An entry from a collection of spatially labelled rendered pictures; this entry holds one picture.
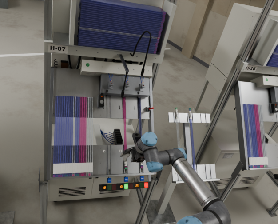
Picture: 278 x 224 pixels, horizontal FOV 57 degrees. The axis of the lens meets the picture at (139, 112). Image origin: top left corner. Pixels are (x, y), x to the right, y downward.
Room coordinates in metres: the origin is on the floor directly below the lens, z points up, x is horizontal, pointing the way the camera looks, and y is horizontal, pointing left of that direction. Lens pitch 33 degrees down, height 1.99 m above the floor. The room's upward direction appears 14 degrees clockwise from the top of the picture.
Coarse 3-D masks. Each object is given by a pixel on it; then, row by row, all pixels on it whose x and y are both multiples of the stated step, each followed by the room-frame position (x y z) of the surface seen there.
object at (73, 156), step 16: (64, 96) 1.36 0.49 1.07; (64, 112) 1.29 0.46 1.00; (80, 112) 1.33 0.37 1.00; (64, 128) 1.22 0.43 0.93; (80, 128) 1.25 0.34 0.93; (64, 144) 1.15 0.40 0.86; (80, 144) 1.19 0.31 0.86; (64, 160) 1.08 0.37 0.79; (80, 160) 1.12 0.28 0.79; (64, 176) 1.02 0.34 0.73
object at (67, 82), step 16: (64, 80) 1.44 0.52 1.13; (80, 80) 1.48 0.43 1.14; (96, 80) 1.53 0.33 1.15; (80, 96) 1.41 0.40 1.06; (96, 96) 1.45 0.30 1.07; (112, 96) 1.50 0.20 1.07; (128, 96) 1.54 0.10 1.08; (96, 112) 1.38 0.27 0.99; (112, 112) 1.42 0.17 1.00; (128, 112) 1.46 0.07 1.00; (144, 112) 1.51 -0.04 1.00
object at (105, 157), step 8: (96, 152) 1.20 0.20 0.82; (104, 152) 1.21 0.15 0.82; (112, 152) 1.23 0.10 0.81; (120, 152) 1.25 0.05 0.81; (96, 160) 1.16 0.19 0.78; (104, 160) 1.18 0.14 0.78; (112, 160) 1.20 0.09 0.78; (120, 160) 1.22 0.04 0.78; (128, 160) 1.24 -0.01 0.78; (144, 160) 1.28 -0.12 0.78; (96, 168) 1.13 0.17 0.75; (104, 168) 1.14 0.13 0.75; (112, 168) 1.16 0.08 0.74; (120, 168) 1.18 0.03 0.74; (128, 168) 1.20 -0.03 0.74; (136, 168) 1.22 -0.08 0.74; (144, 168) 1.24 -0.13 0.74
